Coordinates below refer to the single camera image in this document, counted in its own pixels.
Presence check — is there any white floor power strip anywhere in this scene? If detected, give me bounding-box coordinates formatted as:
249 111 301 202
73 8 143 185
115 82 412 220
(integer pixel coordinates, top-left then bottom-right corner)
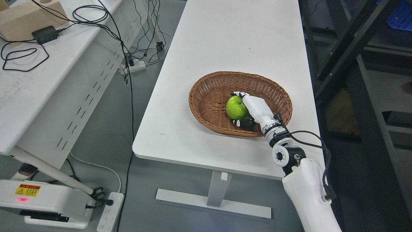
97 192 125 232

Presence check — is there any black power adapter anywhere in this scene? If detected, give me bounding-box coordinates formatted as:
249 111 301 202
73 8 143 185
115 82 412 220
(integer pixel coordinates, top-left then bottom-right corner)
32 25 59 44

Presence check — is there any black metal shelf frame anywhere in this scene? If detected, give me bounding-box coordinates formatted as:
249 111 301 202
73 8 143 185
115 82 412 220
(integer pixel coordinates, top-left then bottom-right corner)
298 0 411 232

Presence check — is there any far white power strip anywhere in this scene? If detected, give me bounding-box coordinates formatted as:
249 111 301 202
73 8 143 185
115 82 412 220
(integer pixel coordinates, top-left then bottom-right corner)
118 56 146 74

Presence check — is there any green apple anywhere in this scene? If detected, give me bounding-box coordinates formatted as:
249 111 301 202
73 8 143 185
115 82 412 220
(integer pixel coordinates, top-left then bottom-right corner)
226 95 249 120

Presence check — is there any brown wicker basket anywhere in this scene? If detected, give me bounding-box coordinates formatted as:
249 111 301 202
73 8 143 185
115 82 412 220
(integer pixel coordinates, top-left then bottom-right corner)
189 72 293 138

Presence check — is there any wooden box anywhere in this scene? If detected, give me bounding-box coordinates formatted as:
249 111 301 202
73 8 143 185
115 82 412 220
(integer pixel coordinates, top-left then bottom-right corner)
0 0 68 41

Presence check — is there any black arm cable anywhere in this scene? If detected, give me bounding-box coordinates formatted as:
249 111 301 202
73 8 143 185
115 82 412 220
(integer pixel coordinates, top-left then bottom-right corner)
274 112 337 201

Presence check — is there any white desk with perforated panel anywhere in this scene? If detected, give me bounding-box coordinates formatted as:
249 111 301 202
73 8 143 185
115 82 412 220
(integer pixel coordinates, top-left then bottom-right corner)
0 0 152 197

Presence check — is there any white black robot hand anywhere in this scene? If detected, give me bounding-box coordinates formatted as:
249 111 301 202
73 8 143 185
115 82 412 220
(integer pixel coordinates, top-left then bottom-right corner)
230 92 281 134

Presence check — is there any long black floor cable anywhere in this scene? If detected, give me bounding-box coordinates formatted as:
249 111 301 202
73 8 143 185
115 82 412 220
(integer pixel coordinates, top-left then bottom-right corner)
97 0 136 232

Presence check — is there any white pedestal table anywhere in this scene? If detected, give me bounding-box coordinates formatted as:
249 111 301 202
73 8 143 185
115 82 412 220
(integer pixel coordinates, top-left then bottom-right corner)
132 0 319 218

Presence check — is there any white robot base unit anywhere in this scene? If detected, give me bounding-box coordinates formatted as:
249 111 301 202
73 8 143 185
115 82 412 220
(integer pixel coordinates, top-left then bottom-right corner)
0 179 95 229

